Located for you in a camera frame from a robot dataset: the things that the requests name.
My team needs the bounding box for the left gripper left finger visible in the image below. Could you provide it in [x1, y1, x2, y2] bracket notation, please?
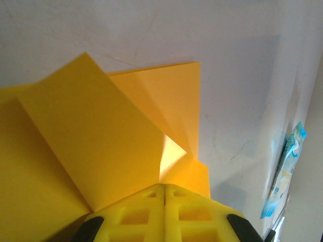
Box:
[70, 183, 166, 242]

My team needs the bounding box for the orange square paper sheet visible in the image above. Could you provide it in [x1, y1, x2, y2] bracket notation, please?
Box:
[0, 51, 211, 242]

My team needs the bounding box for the blue wet wipes pack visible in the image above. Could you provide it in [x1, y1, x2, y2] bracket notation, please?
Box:
[259, 121, 307, 219]

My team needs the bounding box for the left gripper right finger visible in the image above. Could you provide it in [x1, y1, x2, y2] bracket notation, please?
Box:
[164, 183, 266, 242]

